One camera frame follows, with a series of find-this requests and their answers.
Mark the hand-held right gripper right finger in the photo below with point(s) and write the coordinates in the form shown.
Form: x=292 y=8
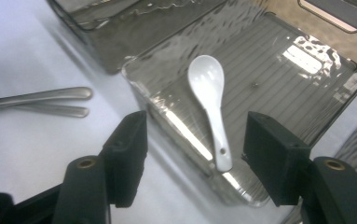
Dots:
x=275 y=158

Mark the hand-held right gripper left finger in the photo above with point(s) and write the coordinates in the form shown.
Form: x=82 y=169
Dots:
x=125 y=158

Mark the white ceramic spoon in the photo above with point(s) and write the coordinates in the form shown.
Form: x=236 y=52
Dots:
x=205 y=77

